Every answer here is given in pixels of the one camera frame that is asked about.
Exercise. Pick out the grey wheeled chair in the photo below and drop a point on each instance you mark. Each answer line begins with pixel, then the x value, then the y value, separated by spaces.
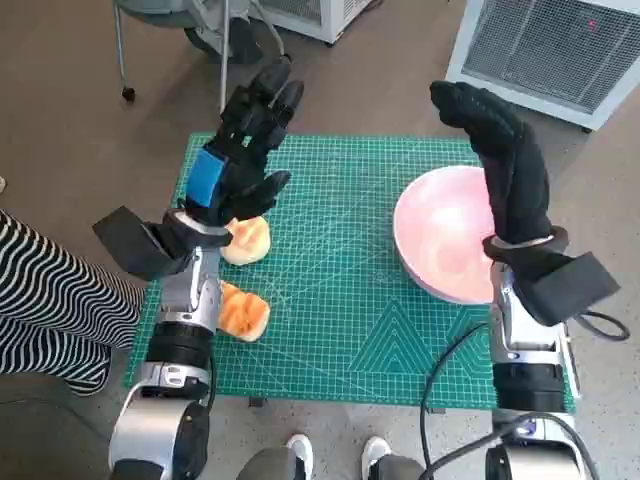
pixel 225 60

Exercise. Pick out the white cabinet with mesh grille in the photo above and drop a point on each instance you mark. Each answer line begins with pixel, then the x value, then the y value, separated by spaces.
pixel 545 55

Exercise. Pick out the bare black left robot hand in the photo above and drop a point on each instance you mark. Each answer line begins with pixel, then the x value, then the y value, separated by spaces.
pixel 240 145

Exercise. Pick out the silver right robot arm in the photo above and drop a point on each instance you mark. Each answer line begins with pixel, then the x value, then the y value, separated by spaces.
pixel 530 350

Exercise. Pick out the small black table clip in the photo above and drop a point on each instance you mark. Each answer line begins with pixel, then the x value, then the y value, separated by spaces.
pixel 256 402

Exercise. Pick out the pink bowl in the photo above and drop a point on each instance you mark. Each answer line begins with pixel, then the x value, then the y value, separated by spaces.
pixel 440 235

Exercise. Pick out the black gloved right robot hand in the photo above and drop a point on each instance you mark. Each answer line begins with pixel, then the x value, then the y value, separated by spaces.
pixel 515 165

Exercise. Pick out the grey trouser leg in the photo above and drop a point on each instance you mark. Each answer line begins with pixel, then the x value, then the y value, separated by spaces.
pixel 265 465
pixel 400 470

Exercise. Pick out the dark shoe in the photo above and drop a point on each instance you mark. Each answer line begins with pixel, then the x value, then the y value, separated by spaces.
pixel 255 42

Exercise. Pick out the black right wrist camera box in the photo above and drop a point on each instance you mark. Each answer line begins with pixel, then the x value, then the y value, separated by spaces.
pixel 565 285

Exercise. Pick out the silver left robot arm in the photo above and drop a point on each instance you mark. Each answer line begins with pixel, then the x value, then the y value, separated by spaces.
pixel 185 300

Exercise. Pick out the long orange bread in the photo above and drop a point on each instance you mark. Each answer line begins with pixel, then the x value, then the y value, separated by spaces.
pixel 245 312

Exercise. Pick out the green cutting mat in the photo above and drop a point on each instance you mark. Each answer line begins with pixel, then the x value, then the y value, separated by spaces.
pixel 325 250

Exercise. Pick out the person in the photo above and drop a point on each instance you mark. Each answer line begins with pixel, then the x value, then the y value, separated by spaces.
pixel 50 300

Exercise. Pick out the white shoe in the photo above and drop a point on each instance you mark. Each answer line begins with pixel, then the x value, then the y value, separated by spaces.
pixel 301 450
pixel 375 450

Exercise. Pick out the round pale bread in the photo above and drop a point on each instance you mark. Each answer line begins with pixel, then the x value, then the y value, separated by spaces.
pixel 250 245

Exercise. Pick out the white low cabinet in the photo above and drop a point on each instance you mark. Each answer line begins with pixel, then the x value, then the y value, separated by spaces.
pixel 320 20

